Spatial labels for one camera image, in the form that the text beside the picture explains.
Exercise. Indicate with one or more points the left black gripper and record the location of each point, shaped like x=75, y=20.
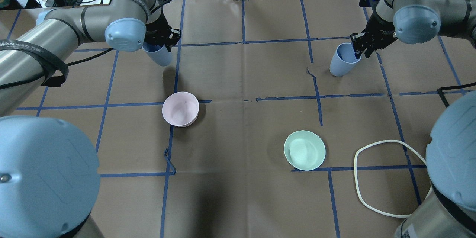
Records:
x=157, y=29

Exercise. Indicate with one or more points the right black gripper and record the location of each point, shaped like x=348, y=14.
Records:
x=378, y=29

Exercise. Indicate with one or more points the blue cup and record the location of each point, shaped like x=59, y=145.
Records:
x=158, y=54
x=343, y=60

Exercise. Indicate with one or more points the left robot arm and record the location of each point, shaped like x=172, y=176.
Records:
x=49, y=178

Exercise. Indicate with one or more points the pink bowl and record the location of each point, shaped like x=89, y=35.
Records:
x=180, y=109

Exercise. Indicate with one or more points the green bowl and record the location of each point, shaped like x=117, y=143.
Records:
x=304, y=150

